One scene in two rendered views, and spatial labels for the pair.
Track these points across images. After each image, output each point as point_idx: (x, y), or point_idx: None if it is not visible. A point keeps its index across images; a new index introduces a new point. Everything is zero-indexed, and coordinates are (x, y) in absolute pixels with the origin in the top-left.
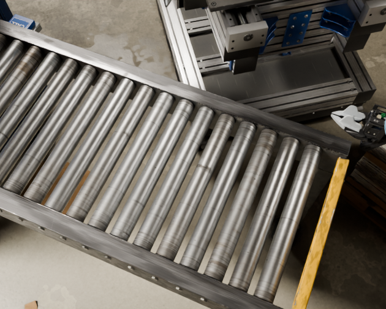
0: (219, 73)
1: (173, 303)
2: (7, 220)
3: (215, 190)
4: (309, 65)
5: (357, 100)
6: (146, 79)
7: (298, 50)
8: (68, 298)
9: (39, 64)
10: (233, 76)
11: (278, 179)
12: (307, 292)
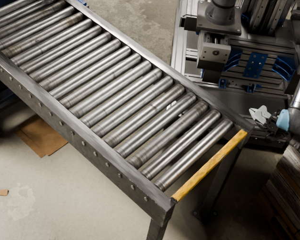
0: None
1: (101, 229)
2: (12, 133)
3: (154, 121)
4: (264, 105)
5: None
6: (139, 50)
7: (259, 92)
8: (30, 197)
9: None
10: None
11: (196, 128)
12: (185, 190)
